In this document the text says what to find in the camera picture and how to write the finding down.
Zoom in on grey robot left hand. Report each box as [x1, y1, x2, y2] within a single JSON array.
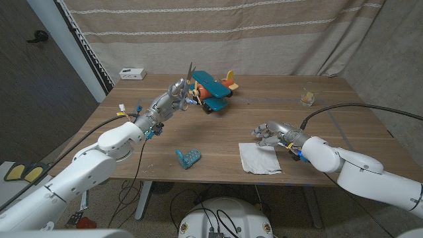
[[134, 78, 198, 139]]

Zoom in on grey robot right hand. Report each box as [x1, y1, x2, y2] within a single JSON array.
[[250, 120, 311, 151]]

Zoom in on white tissue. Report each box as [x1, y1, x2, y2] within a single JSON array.
[[238, 141, 282, 175]]

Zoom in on scissors with tan handles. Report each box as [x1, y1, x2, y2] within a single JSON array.
[[180, 62, 196, 112]]

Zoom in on clear drinking glass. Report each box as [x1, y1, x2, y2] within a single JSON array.
[[299, 81, 323, 107]]

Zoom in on teal and orange toy airplane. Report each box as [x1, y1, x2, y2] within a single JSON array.
[[190, 69, 239, 115]]

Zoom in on teal toy flip phone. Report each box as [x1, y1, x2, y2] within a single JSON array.
[[175, 148, 202, 171]]

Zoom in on white power strip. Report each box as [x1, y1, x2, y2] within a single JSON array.
[[118, 67, 147, 81]]

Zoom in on beige striped curtain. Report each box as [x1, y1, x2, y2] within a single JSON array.
[[54, 0, 386, 95]]

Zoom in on grey table leg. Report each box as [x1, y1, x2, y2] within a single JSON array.
[[302, 186, 323, 229]]

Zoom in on white table leg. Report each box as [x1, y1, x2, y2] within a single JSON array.
[[134, 180, 153, 221]]

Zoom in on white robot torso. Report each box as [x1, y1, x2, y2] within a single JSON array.
[[177, 196, 274, 238]]

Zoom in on dark wooden door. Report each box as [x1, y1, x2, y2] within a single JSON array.
[[0, 0, 100, 165]]

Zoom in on red floor object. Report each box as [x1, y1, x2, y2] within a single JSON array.
[[75, 216, 98, 230]]

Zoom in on yellow and black foot pedal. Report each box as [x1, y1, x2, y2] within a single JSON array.
[[3, 161, 27, 182], [24, 162, 50, 186]]

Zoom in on black floor gadget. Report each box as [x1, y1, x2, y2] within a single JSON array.
[[65, 211, 83, 229]]

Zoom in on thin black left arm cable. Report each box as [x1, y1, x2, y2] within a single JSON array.
[[108, 138, 149, 229]]

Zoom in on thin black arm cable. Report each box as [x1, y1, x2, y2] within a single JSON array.
[[323, 171, 395, 238], [108, 138, 149, 229]]

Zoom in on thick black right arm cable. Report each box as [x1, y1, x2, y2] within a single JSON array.
[[299, 102, 423, 130]]

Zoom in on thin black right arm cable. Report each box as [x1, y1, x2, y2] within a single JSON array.
[[323, 171, 395, 238]]

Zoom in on white door frame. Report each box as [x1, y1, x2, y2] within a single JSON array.
[[26, 0, 108, 103]]

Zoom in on black door handle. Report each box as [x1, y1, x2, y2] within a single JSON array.
[[26, 29, 50, 44]]

